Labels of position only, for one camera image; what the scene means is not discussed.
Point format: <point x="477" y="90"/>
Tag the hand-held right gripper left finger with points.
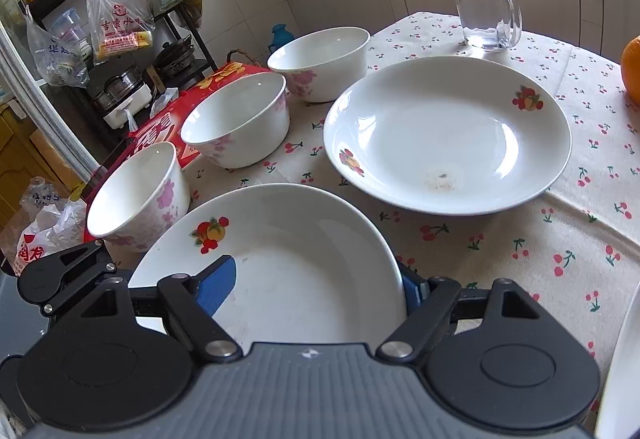
<point x="215" y="289"/>

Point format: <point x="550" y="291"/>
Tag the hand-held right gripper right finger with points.
<point x="414" y="294"/>

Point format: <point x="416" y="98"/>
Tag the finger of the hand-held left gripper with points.
<point x="100" y="266"/>

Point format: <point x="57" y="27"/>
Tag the white bowl pink flowers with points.
<point x="135" y="189"/>
<point x="320" y="64"/>
<point x="235" y="119"/>

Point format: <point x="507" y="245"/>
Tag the stained white plate fruit print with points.
<point x="440" y="134"/>

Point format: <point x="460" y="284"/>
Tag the white bag red print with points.
<point x="45" y="229"/>

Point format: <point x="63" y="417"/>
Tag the red gift box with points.
<point x="160" y="134"/>

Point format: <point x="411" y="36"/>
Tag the small white plastic bag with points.
<point x="131" y="121"/>

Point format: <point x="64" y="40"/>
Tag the white kitchen appliance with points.
<point x="130" y="111"/>

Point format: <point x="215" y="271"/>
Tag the steel pot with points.
<point x="122" y="86"/>

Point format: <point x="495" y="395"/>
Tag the clear bag with containers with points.
<point x="55" y="54"/>

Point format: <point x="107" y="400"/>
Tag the black cooking pot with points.
<point x="174" y="56"/>

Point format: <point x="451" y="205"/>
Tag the clear bag red print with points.
<point x="117" y="26"/>

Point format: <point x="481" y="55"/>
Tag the blue thermos bottle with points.
<point x="279" y="36"/>

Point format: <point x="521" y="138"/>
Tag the glass mug with water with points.
<point x="480" y="14"/>

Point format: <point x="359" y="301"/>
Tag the orange with leaf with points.
<point x="632" y="69"/>

